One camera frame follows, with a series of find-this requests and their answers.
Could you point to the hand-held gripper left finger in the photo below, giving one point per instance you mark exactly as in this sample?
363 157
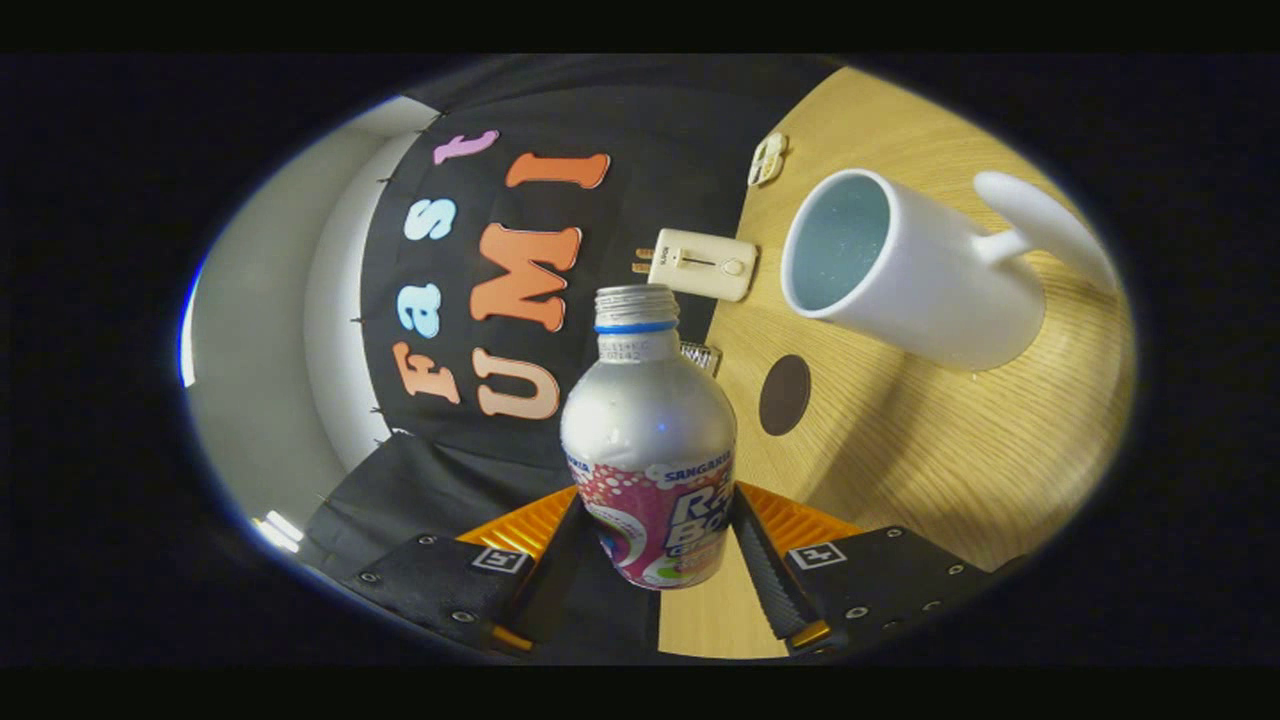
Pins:
455 585

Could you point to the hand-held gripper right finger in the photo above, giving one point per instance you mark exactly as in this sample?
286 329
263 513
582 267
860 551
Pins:
775 580

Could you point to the dark round coaster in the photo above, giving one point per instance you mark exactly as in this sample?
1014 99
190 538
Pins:
784 395

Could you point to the silver juice bottle pink label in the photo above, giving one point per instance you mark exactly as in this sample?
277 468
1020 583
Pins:
645 430

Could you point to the white cup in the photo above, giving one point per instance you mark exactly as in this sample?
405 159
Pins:
930 290

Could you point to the wooden table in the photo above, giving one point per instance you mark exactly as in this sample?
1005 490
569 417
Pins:
950 450

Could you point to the white toaster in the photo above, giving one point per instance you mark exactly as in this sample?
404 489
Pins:
705 265

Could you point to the large ceiling light panel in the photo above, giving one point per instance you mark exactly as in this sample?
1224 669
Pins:
187 330

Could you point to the white divided sauce tray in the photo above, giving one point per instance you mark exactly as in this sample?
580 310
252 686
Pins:
767 160

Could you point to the black backdrop cloth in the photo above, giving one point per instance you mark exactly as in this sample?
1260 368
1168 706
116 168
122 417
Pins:
640 150

